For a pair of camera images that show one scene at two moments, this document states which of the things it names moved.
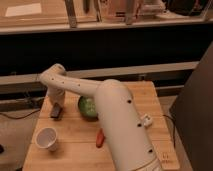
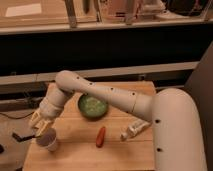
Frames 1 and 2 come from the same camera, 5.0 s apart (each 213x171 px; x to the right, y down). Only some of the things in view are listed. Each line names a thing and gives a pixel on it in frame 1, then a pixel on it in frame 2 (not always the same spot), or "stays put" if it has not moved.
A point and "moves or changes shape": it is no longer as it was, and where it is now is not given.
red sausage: (100, 138) stays put
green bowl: (87, 108) stays put
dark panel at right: (192, 115) stays put
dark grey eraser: (55, 111) moves or changes shape
